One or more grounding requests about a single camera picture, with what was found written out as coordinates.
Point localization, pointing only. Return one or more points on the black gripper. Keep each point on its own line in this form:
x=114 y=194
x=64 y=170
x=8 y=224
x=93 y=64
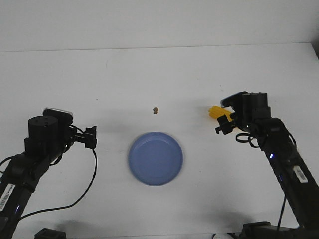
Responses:
x=87 y=137
x=225 y=126

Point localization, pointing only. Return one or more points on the yellow corn cob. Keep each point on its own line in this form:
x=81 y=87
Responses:
x=217 y=112

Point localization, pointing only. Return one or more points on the blue round plate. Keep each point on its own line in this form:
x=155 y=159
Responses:
x=155 y=158

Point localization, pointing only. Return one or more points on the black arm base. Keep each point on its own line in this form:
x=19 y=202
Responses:
x=264 y=230
x=46 y=233

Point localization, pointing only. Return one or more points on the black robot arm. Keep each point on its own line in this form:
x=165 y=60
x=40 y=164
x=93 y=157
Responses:
x=49 y=137
x=252 y=115

